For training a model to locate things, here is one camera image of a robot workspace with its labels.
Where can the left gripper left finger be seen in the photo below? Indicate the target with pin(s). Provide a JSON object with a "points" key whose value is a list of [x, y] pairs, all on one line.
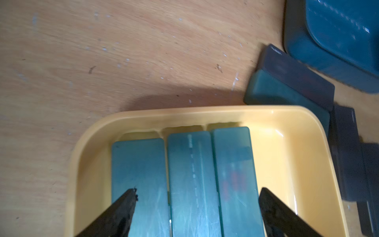
{"points": [[116, 220]]}

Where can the yellow plastic tray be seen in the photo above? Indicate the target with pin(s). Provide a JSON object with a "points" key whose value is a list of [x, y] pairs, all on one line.
{"points": [[290, 149]]}

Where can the teal plastic tray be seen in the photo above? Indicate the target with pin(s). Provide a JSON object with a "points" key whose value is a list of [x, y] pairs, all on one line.
{"points": [[337, 38]]}

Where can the dark grey pencil case outer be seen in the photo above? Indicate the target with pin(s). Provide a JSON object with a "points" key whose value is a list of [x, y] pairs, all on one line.
{"points": [[368, 211]]}

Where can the green pencil case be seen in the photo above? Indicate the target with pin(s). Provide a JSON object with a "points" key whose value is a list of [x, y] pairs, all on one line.
{"points": [[237, 183], [193, 191], [265, 89], [140, 164]]}

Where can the dark grey pencil case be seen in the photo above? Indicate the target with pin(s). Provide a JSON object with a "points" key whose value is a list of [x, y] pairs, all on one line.
{"points": [[346, 152], [368, 211]]}

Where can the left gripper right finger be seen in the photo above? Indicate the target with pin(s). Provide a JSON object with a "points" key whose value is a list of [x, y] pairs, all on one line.
{"points": [[279, 220]]}

